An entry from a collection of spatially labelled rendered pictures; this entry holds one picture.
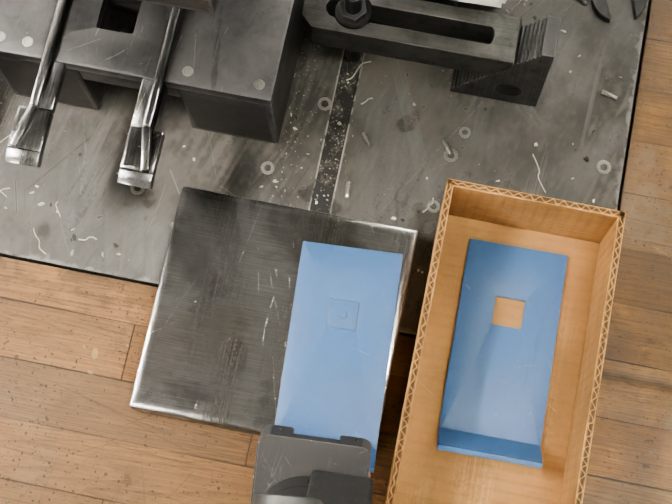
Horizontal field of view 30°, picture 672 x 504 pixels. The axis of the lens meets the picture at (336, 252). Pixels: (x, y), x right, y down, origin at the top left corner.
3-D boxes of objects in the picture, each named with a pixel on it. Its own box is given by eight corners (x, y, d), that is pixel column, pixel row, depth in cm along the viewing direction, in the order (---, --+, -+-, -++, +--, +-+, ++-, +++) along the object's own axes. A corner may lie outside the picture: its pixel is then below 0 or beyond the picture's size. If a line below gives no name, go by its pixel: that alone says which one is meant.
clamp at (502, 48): (303, 67, 93) (297, 7, 84) (312, 26, 94) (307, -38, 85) (501, 104, 92) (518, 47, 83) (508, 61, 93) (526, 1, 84)
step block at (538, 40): (449, 91, 93) (459, 40, 84) (456, 55, 93) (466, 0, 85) (535, 107, 92) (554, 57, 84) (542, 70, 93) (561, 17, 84)
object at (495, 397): (433, 453, 85) (436, 449, 82) (469, 239, 89) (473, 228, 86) (536, 472, 85) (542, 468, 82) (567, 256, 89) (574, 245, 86)
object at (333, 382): (269, 461, 84) (266, 457, 81) (303, 242, 88) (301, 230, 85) (373, 476, 83) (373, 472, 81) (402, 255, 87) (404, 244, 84)
